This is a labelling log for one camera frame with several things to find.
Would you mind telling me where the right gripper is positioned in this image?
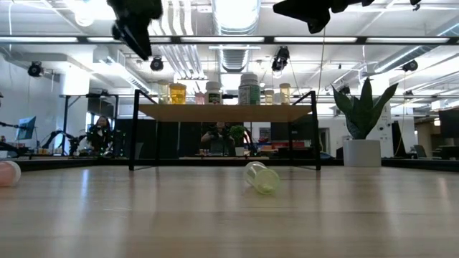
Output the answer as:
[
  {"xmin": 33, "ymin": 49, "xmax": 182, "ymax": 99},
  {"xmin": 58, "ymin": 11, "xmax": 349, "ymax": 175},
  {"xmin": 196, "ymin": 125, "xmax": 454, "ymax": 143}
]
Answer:
[{"xmin": 272, "ymin": 0, "xmax": 376, "ymax": 35}]

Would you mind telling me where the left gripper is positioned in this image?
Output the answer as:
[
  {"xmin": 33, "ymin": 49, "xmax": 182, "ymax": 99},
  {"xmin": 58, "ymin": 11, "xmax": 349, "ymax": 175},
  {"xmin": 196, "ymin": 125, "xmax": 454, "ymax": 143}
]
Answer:
[{"xmin": 106, "ymin": 0, "xmax": 164, "ymax": 61}]

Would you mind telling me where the orange pill bottle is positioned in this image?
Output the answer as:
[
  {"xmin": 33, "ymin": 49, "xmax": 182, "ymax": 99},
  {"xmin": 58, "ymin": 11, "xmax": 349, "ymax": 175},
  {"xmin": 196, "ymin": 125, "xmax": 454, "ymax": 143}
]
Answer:
[{"xmin": 169, "ymin": 83, "xmax": 188, "ymax": 105}]

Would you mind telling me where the slim yellow pill bottle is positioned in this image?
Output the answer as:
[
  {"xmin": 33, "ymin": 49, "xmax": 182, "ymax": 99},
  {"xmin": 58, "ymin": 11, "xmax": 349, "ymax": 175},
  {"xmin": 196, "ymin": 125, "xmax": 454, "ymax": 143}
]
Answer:
[{"xmin": 279, "ymin": 82, "xmax": 292, "ymax": 105}]

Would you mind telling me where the large white bottle green label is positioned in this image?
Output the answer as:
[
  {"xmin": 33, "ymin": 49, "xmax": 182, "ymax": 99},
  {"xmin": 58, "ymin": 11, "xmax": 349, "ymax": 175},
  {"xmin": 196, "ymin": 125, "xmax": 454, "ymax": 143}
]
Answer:
[{"xmin": 238, "ymin": 72, "xmax": 261, "ymax": 105}]

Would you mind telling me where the wooden shelf with black legs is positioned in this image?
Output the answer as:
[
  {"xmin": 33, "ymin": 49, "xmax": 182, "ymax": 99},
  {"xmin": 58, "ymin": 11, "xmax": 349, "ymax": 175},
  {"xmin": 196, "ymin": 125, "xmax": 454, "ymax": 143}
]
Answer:
[{"xmin": 128, "ymin": 89, "xmax": 322, "ymax": 172}]

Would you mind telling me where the black ceiling spotlight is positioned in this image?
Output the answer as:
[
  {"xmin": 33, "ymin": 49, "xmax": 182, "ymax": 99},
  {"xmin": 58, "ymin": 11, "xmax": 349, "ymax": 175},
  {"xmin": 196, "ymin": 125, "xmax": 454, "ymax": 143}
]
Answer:
[
  {"xmin": 402, "ymin": 59, "xmax": 419, "ymax": 73},
  {"xmin": 27, "ymin": 61, "xmax": 44, "ymax": 78},
  {"xmin": 149, "ymin": 56, "xmax": 165, "ymax": 72}
]

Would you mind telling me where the black overhead light bar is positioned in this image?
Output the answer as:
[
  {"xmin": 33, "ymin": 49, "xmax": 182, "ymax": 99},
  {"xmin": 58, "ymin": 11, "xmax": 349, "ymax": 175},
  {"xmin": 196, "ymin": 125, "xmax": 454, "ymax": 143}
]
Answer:
[{"xmin": 0, "ymin": 34, "xmax": 459, "ymax": 46}]

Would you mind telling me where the person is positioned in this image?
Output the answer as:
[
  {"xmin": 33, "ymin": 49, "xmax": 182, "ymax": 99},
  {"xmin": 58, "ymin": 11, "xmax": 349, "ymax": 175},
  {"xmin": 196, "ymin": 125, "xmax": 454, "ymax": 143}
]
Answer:
[
  {"xmin": 200, "ymin": 121, "xmax": 237, "ymax": 157},
  {"xmin": 85, "ymin": 115, "xmax": 115, "ymax": 155}
]

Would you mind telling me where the green snake plant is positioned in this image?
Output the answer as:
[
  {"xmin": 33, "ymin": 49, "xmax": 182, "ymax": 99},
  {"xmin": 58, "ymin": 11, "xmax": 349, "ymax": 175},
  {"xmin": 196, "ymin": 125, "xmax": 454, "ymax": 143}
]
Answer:
[{"xmin": 331, "ymin": 77, "xmax": 399, "ymax": 140}]

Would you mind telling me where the small potted plant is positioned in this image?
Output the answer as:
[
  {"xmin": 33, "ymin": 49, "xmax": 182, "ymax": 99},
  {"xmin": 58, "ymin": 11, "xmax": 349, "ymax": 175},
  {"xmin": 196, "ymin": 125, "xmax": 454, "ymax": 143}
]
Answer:
[{"xmin": 229, "ymin": 124, "xmax": 247, "ymax": 157}]

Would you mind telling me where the computer monitor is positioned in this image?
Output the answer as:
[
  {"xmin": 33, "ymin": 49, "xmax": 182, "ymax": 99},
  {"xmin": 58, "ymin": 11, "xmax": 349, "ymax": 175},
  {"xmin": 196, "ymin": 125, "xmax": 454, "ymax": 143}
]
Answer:
[{"xmin": 16, "ymin": 115, "xmax": 37, "ymax": 141}]

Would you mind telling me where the white plant pot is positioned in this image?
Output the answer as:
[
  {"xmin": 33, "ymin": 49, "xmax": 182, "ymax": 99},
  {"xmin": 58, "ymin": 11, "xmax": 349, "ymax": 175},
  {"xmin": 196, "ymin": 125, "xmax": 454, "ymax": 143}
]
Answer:
[{"xmin": 343, "ymin": 139, "xmax": 382, "ymax": 168}]

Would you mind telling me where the yellow-green pill bottle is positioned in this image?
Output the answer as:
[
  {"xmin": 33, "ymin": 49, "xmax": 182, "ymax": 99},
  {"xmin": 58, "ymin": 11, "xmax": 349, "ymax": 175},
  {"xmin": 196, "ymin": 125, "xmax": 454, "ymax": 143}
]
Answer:
[{"xmin": 243, "ymin": 161, "xmax": 280, "ymax": 196}]

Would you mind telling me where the dark background monitor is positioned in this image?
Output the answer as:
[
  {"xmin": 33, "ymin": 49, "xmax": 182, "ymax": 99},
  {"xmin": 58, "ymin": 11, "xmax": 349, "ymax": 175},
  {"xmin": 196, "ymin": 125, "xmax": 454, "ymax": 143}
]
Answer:
[{"xmin": 438, "ymin": 107, "xmax": 459, "ymax": 139}]

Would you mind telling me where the black overhead camera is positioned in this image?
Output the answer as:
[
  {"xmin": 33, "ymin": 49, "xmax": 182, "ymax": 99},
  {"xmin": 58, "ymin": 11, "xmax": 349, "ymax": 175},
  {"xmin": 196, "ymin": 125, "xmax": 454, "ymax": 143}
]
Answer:
[{"xmin": 270, "ymin": 45, "xmax": 290, "ymax": 72}]

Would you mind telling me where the black background table frame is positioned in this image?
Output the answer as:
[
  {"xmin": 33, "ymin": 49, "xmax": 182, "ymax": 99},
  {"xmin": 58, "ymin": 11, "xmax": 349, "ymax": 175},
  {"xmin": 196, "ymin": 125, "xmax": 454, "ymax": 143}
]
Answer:
[{"xmin": 63, "ymin": 92, "xmax": 119, "ymax": 151}]

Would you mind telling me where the silver ventilation duct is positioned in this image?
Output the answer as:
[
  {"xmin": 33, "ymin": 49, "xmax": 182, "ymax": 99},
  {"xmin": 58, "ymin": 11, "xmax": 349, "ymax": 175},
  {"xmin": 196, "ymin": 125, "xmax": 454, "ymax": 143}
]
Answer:
[{"xmin": 211, "ymin": 0, "xmax": 262, "ymax": 72}]

